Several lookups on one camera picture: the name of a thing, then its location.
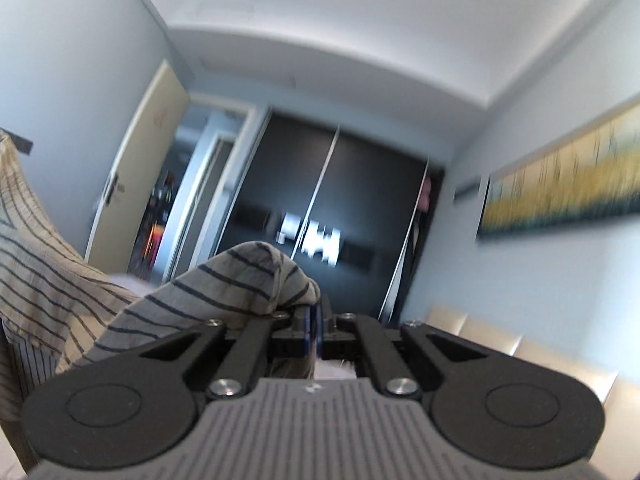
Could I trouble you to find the beige padded headboard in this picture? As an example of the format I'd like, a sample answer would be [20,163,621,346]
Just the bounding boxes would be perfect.
[395,304,640,480]

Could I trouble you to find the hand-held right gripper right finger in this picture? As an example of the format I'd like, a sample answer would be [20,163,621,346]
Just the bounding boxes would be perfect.
[319,292,490,398]

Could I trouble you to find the black wardrobe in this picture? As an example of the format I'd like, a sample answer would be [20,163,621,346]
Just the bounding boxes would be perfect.
[215,106,447,332]

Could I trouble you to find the tan striped shirt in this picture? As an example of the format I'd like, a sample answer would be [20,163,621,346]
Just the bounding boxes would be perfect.
[0,129,322,376]

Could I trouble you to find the cluttered shelf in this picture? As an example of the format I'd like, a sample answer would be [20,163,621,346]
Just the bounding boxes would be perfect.
[127,169,177,281]

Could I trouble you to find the beige door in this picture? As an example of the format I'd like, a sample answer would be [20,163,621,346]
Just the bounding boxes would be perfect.
[84,59,192,262]

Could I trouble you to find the pink hanging item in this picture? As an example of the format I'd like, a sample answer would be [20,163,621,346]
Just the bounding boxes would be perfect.
[416,176,434,214]

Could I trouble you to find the door handle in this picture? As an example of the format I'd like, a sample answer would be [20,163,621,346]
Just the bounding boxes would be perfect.
[101,172,127,207]

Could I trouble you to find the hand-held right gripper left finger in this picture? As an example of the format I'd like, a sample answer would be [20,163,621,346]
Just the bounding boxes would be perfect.
[141,304,321,400]

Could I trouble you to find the white door frame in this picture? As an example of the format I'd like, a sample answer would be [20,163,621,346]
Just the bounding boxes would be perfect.
[160,101,257,282]

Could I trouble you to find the white pinstriped cloth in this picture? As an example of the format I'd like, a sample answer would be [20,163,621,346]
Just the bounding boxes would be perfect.
[0,329,60,426]

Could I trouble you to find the long yellow wall painting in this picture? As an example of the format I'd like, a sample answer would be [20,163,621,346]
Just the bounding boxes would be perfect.
[475,100,640,242]

